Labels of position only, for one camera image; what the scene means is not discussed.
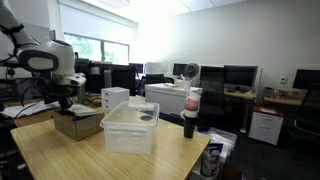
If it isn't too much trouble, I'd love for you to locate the purple snack bag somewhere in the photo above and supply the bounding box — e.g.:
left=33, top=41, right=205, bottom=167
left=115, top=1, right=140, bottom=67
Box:
left=200, top=143, right=223, bottom=177

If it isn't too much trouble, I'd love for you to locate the black tumbler with cups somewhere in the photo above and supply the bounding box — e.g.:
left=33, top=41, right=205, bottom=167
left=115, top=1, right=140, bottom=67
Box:
left=180, top=88, right=202, bottom=138

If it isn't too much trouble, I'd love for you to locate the clear plastic bag stack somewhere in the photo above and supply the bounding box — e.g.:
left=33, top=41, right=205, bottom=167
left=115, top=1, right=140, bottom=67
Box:
left=208, top=127, right=237, bottom=162

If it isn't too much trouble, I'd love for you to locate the clear plastic storage bin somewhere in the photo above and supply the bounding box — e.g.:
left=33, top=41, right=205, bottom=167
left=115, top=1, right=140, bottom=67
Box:
left=100, top=101, right=160, bottom=154

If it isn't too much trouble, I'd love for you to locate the black computer monitor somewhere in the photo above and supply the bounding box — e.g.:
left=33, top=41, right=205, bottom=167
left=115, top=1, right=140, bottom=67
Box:
left=224, top=66, right=258, bottom=87

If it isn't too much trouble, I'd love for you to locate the brown cardboard box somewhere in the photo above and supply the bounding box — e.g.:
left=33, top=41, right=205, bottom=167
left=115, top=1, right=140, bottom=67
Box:
left=53, top=104, right=104, bottom=141

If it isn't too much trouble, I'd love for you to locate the white small drawer unit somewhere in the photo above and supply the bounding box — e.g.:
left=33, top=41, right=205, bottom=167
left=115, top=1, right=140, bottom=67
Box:
left=101, top=87, right=129, bottom=110

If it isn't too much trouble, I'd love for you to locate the white red-topped drawer pedestal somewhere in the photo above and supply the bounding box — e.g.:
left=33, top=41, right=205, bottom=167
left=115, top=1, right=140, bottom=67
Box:
left=249, top=105, right=285, bottom=145

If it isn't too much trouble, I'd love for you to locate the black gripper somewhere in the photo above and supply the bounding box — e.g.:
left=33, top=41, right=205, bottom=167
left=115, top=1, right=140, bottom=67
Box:
left=42, top=84, right=73, bottom=110

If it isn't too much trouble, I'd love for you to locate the white desk cabinet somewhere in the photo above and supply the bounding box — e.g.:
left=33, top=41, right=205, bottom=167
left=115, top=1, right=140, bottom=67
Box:
left=145, top=83, right=187, bottom=115

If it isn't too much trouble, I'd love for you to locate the black office chair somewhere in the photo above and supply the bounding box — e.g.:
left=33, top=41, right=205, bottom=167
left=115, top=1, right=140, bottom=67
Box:
left=288, top=84, right=320, bottom=147

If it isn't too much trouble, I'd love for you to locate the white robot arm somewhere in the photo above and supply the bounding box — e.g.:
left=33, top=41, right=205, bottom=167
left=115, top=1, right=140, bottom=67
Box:
left=0, top=0, right=86, bottom=111

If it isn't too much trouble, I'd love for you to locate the grey desk fan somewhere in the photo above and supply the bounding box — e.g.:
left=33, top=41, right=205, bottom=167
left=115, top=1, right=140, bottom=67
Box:
left=183, top=63, right=199, bottom=79

